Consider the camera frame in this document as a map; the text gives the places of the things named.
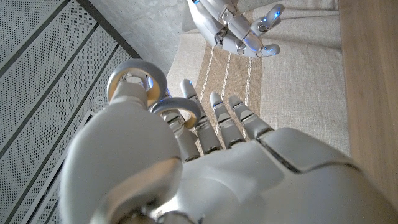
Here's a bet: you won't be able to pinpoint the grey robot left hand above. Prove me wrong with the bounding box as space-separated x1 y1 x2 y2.
58 76 398 224

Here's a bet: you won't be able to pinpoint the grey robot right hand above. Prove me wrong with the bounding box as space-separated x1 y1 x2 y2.
186 0 285 59

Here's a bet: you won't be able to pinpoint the grey orange handled scissors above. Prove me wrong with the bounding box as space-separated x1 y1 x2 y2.
106 58 202 130

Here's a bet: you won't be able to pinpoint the beige striped curtain backdrop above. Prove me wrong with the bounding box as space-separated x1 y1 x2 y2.
166 0 351 156

